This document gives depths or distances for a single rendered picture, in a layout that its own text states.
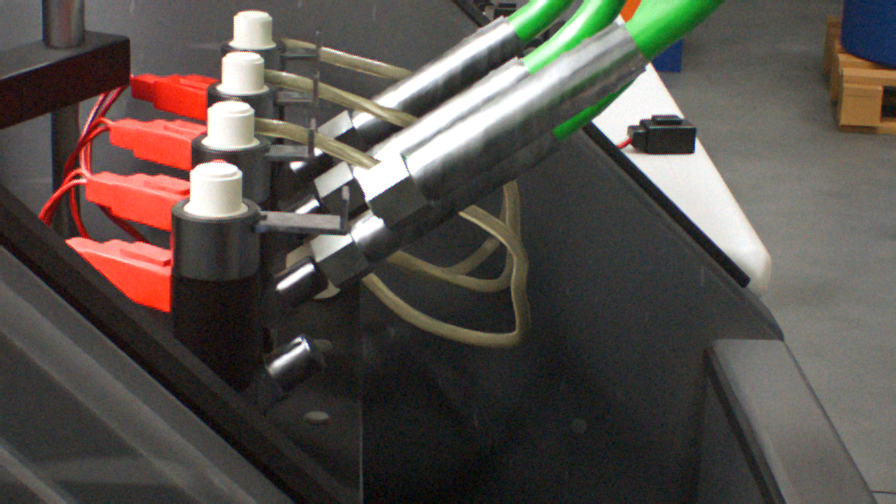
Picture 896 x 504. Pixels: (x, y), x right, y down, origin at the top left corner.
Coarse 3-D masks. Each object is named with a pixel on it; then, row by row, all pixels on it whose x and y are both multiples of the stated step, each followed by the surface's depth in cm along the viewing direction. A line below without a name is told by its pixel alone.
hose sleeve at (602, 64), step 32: (608, 32) 62; (576, 64) 62; (608, 64) 61; (640, 64) 62; (512, 96) 62; (544, 96) 62; (576, 96) 62; (448, 128) 63; (480, 128) 62; (512, 128) 62; (544, 128) 62; (416, 160) 62; (448, 160) 62; (480, 160) 62; (448, 192) 63
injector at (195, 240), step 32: (192, 224) 62; (224, 224) 62; (192, 256) 63; (224, 256) 62; (256, 256) 63; (192, 288) 63; (224, 288) 63; (256, 288) 64; (192, 320) 63; (224, 320) 63; (256, 320) 64; (192, 352) 64; (224, 352) 63; (256, 352) 65; (288, 352) 65; (320, 352) 66; (256, 384) 64; (288, 384) 65
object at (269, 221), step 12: (264, 216) 64; (276, 216) 64; (288, 216) 64; (300, 216) 64; (312, 216) 64; (324, 216) 64; (336, 216) 64; (252, 228) 63; (264, 228) 63; (276, 228) 63; (288, 228) 63; (300, 228) 63; (312, 228) 63; (324, 228) 63; (336, 228) 63
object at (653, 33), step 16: (672, 0) 61; (688, 0) 61; (704, 0) 61; (720, 0) 61; (640, 16) 62; (656, 16) 61; (672, 16) 61; (688, 16) 61; (704, 16) 61; (640, 32) 61; (656, 32) 61; (672, 32) 61; (688, 32) 62; (640, 48) 62; (656, 48) 62
